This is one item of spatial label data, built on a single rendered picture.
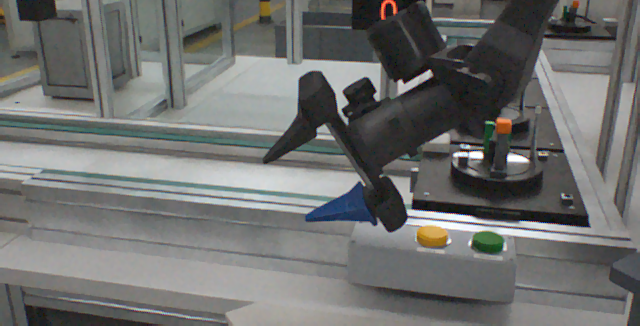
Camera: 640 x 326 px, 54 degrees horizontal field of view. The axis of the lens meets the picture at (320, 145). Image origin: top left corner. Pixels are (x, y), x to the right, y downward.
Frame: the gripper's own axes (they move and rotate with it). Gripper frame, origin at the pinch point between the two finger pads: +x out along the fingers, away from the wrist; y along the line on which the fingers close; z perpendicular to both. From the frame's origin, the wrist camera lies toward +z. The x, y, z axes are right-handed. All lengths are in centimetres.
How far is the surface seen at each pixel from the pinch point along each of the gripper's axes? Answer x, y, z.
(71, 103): 71, 8, 102
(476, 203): -12.8, -24.1, 17.2
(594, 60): -63, -73, 132
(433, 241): -6.2, -19.3, 6.9
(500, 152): -19.3, -21.6, 22.4
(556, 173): -25.5, -32.7, 27.5
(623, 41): -47, -26, 44
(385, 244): -0.6, -17.0, 7.8
